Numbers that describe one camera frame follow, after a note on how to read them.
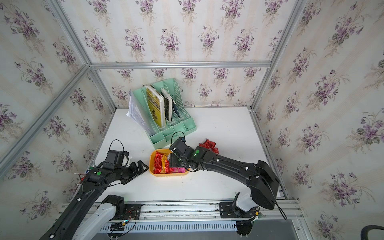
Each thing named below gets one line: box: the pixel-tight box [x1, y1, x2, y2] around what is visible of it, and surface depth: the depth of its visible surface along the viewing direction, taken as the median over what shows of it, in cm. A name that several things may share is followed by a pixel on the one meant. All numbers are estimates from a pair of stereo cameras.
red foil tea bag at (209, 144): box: [198, 138, 220, 154], surface depth 97 cm
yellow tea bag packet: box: [161, 154, 167, 173], surface depth 88 cm
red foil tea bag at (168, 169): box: [165, 160, 174, 174], surface depth 82 cm
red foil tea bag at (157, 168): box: [153, 162, 163, 174], surface depth 85 cm
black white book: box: [161, 87, 173, 122], surface depth 101 cm
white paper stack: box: [126, 91, 153, 137], surface depth 82 cm
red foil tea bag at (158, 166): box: [153, 151, 163, 172], surface depth 90 cm
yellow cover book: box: [145, 85, 166, 129], surface depth 97 cm
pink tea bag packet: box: [172, 167, 186, 173], surface depth 83 cm
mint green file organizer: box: [133, 77, 197, 150], surface depth 101 cm
